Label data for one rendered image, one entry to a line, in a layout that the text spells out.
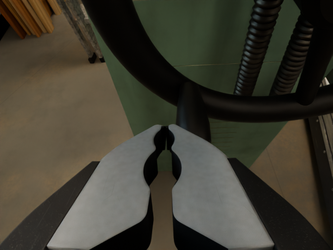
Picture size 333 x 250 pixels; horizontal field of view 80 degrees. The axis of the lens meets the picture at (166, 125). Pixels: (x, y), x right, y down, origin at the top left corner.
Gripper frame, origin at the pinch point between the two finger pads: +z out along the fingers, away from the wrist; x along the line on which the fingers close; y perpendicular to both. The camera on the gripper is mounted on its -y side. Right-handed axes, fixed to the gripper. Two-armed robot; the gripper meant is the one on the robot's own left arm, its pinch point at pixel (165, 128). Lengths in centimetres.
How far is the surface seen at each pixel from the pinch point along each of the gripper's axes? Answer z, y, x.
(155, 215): 42, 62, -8
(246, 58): 12.4, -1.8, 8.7
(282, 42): 26.2, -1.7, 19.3
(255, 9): 10.2, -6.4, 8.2
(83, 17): 112, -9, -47
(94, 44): 115, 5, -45
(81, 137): 74, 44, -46
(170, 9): 23.0, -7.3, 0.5
